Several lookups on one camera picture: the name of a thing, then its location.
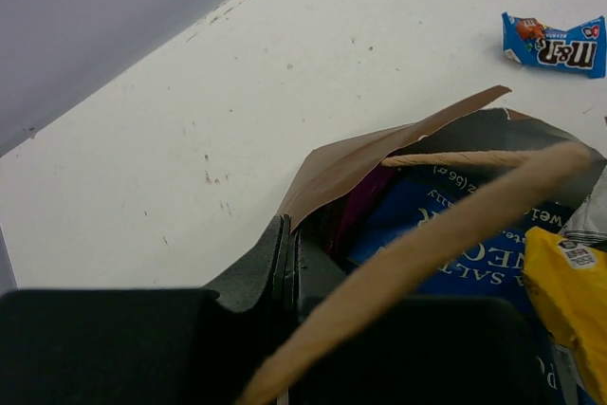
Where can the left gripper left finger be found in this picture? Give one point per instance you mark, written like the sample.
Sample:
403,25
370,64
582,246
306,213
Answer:
258,275

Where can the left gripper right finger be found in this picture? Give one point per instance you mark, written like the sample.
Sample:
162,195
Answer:
316,274

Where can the brown paper bag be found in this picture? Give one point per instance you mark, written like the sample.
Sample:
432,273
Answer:
333,170

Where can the yellow M&M's packet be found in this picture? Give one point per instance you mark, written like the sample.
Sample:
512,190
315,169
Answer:
566,283

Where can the small blue M&M's packet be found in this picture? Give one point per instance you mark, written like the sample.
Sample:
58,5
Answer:
581,49

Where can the blue Kettle chips bag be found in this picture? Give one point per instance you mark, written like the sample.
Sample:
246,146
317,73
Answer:
493,267

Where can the purple snack packet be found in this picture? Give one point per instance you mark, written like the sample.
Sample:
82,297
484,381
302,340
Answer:
343,218

